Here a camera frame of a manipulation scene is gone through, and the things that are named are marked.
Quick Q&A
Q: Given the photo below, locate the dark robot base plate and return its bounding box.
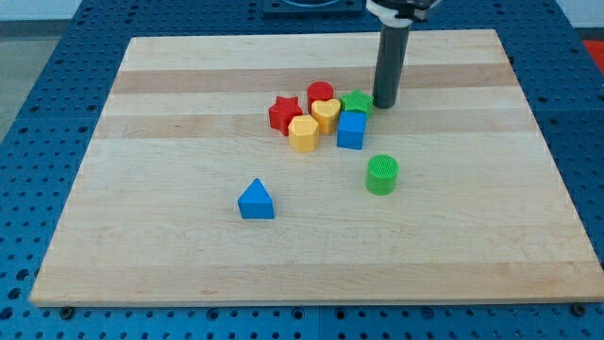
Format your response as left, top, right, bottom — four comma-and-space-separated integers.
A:
260, 0, 365, 18

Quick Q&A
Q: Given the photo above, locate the yellow heart block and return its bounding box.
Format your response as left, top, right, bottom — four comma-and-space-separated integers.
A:
310, 99, 342, 134

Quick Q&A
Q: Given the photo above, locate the wooden board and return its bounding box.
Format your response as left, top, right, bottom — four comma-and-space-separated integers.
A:
30, 29, 603, 307

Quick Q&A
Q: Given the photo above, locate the yellow hexagon block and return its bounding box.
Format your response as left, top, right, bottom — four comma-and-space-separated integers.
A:
288, 115, 319, 153

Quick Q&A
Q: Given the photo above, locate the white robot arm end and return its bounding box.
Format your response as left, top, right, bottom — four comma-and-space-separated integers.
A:
365, 0, 442, 28

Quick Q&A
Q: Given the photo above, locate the red star block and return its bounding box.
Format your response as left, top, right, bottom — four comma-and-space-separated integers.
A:
268, 95, 303, 136

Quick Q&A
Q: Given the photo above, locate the blue cube block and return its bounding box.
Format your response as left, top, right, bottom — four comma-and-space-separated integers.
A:
337, 110, 367, 150

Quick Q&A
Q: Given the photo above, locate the blue triangle block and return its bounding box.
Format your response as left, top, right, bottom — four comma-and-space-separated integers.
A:
237, 178, 275, 219

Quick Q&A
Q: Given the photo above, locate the green cylinder block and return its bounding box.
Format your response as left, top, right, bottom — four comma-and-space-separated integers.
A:
365, 154, 399, 196

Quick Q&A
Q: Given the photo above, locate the green star block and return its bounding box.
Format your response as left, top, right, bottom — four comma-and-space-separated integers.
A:
340, 89, 374, 117

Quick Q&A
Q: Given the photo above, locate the red cylinder block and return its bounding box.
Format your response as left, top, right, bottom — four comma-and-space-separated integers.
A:
307, 81, 334, 112

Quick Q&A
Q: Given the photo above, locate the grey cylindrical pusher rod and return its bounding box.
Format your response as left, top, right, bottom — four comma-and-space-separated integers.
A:
373, 25, 411, 109

